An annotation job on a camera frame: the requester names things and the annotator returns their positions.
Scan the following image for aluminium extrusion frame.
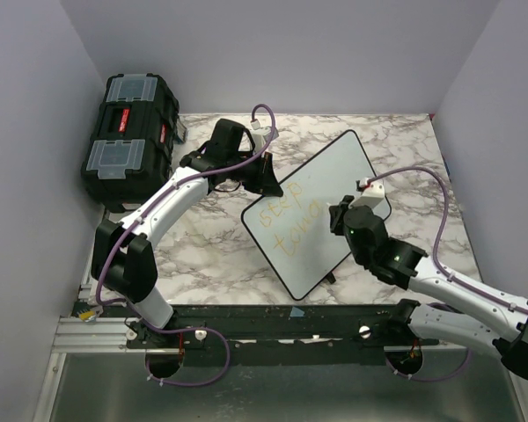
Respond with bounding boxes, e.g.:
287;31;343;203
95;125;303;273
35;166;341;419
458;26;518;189
30;206;142;422

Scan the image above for black plastic toolbox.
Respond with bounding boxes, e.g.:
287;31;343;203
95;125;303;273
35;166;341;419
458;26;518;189
80;73;187;214

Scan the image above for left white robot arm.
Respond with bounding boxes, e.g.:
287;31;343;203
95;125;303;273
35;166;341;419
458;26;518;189
91;119;283;347

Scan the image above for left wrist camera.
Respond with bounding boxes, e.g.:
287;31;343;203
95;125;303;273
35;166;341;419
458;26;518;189
250;120;279;155

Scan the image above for blue tape piece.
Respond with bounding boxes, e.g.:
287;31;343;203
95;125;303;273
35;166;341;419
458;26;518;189
290;307;304;318

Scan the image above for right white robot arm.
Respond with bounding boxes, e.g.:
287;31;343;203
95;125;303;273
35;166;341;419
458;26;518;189
328;195;528;381

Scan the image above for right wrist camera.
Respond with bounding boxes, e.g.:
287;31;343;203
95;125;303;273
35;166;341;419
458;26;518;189
348;178;392;220

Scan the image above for black framed whiteboard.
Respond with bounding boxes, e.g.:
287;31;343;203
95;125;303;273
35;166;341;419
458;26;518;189
241;130;375;301

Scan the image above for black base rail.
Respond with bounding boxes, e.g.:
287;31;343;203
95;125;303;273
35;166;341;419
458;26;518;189
72;301;480;367

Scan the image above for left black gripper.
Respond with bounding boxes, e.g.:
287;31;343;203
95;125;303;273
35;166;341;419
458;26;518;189
227;150;283;197

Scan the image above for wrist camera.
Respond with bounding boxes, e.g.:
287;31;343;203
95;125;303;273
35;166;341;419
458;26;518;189
250;120;279;155
348;178;392;220

